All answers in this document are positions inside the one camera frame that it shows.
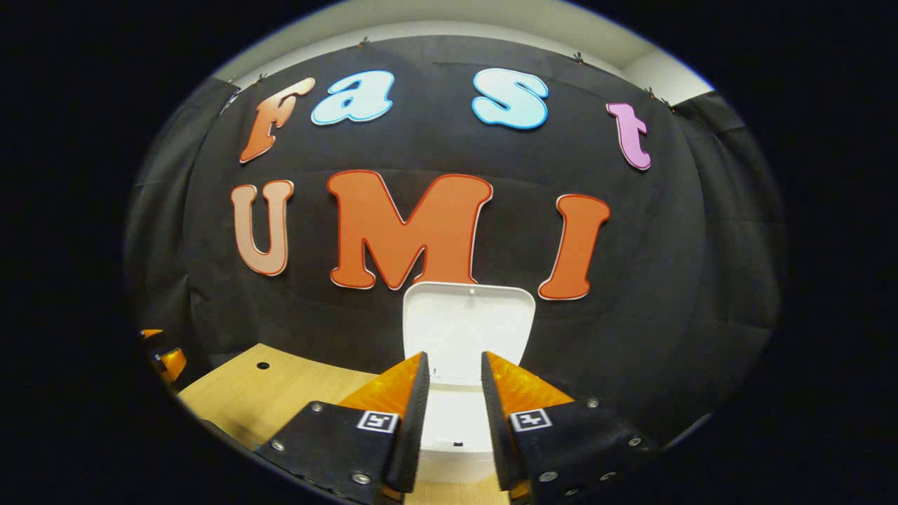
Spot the black backdrop cloth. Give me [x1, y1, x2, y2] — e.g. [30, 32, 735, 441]
[125, 35, 783, 450]

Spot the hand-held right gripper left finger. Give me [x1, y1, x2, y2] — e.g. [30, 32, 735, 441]
[254, 351, 431, 505]

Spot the wooden desktop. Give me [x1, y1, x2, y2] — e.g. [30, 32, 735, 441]
[177, 342, 513, 505]

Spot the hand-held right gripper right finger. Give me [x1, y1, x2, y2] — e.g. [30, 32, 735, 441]
[481, 351, 660, 502]

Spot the white desktop garbage bin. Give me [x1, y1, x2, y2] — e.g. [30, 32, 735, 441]
[402, 282, 537, 485]

